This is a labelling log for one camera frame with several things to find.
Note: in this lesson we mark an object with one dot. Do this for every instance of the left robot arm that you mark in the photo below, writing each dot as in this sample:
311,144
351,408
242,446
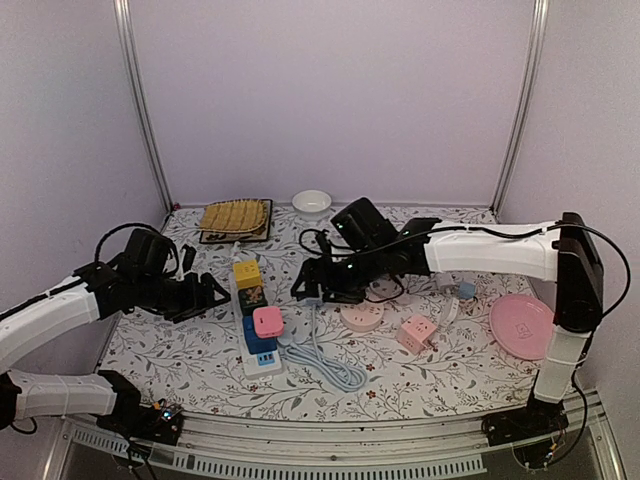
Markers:
94,293

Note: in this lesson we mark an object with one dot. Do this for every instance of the left aluminium frame post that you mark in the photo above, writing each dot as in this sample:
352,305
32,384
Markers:
125,30

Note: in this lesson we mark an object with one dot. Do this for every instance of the pink round socket base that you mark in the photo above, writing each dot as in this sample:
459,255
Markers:
363,317

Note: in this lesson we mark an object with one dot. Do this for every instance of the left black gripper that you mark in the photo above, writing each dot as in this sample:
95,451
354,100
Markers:
195,302

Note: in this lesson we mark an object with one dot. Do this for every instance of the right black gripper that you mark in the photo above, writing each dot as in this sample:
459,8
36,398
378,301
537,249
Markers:
330,281

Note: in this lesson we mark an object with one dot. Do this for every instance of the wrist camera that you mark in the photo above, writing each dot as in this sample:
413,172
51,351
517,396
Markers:
146,252
362,226

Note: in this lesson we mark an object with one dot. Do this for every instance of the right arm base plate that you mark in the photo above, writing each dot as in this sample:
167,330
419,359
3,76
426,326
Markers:
536,418

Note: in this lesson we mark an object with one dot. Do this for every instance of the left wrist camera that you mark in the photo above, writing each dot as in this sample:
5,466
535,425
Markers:
146,252

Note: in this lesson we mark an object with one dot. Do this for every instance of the white plug adapter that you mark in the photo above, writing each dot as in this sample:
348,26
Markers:
449,312

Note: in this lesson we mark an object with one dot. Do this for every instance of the yellow cube adapter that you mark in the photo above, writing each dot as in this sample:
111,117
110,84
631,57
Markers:
247,274

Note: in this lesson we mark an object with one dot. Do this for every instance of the white long power strip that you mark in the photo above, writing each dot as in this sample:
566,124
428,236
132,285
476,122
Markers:
255,367

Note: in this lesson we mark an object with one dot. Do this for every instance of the front aluminium rail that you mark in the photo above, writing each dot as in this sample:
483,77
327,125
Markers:
466,439

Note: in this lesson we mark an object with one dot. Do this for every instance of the small light blue plug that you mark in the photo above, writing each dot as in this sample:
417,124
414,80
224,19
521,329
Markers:
466,291

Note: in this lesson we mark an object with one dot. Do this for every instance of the dark blue cube adapter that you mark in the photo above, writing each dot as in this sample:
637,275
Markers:
254,343

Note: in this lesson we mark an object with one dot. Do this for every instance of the right aluminium frame post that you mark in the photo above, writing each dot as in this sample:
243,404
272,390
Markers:
531,67

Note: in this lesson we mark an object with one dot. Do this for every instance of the pink square plug adapter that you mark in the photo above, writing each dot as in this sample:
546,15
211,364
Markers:
268,321

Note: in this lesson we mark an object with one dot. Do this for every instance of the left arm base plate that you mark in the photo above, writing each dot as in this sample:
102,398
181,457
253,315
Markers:
161,422

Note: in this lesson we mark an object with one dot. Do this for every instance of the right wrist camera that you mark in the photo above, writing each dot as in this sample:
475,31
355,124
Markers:
362,226

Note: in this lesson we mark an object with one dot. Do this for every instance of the yellow woven mat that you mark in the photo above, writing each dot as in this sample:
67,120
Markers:
240,220

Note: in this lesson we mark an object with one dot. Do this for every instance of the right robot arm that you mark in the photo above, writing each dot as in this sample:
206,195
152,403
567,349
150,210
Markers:
562,252

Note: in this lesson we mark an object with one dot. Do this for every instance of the white ceramic bowl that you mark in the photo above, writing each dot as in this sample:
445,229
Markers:
311,204

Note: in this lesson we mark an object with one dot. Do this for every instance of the pink cube socket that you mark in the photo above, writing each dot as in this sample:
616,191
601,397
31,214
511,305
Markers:
414,333

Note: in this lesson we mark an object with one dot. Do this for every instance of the pink plate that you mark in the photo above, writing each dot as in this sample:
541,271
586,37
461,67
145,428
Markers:
522,325

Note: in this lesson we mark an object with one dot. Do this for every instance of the green patterned cube adapter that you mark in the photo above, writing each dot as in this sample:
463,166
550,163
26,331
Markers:
251,298

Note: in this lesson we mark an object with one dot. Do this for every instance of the light blue power strip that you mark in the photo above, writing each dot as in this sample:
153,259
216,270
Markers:
344,377

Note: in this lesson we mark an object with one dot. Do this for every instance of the aluminium frame post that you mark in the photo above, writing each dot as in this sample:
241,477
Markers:
125,30
531,67

